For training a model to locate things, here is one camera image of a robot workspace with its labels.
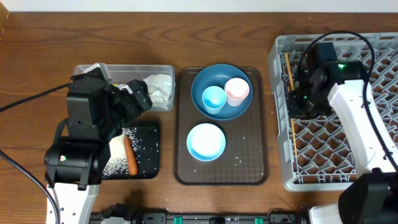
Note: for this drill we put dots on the brown serving tray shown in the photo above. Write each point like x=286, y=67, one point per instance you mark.
x=244, y=160

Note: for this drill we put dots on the black tray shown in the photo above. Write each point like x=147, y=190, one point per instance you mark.
x=149, y=131

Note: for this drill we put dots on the white rice pile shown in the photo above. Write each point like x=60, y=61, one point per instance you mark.
x=117, y=166

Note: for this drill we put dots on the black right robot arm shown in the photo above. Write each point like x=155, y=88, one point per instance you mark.
x=328, y=86

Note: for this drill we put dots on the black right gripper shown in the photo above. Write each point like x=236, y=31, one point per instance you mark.
x=295, y=111

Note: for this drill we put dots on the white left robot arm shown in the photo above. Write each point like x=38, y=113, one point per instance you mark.
x=80, y=151

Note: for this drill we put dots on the white napkin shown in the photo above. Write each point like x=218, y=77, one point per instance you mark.
x=159, y=87

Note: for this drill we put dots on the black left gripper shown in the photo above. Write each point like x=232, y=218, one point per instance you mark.
x=135, y=107

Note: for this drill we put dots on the clear plastic bin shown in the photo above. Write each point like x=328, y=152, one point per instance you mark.
x=122, y=74

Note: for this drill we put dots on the foil snack wrapper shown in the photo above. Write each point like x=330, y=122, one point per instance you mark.
x=123, y=86

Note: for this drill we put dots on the light blue cup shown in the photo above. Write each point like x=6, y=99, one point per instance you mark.
x=214, y=99

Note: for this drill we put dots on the grey dishwasher rack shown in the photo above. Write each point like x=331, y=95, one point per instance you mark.
x=325, y=161

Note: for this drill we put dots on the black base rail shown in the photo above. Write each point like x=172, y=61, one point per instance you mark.
x=122, y=213

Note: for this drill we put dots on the orange carrot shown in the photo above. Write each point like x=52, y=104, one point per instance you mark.
x=131, y=160

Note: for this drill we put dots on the pink cup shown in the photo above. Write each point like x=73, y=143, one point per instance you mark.
x=236, y=90

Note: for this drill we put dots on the wooden chopstick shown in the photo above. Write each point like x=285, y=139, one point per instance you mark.
x=294, y=137
x=289, y=72

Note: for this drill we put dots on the light blue bowl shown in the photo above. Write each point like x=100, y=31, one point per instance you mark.
x=206, y=142

